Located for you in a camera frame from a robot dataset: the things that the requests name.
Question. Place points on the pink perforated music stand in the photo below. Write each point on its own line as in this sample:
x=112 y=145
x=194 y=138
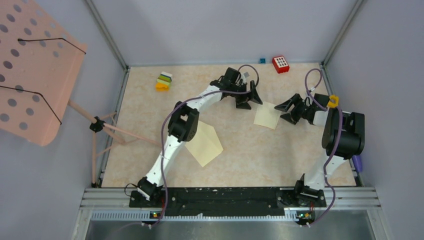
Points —
x=52 y=80

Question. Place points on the letter sheet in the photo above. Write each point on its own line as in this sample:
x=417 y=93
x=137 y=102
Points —
x=267 y=116

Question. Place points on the red toy block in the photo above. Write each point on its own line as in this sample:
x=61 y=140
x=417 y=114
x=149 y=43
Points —
x=280 y=64

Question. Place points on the yellow envelope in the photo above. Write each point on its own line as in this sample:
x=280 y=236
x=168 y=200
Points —
x=205 y=145

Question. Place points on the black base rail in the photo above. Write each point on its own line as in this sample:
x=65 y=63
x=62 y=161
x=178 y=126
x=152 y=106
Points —
x=221 y=204

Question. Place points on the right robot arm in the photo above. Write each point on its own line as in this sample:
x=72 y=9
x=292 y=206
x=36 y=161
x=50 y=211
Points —
x=343 y=137

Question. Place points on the yellow green toy block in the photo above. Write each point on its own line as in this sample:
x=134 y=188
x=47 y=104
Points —
x=333 y=101

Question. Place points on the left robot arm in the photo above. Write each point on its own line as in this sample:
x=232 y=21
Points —
x=181 y=125

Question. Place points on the stacked colourful toy blocks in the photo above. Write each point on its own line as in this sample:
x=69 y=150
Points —
x=163 y=81

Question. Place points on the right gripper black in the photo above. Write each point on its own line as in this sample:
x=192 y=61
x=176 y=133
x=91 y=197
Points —
x=295 y=99

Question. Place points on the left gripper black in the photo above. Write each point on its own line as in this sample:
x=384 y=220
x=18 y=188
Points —
x=252 y=95

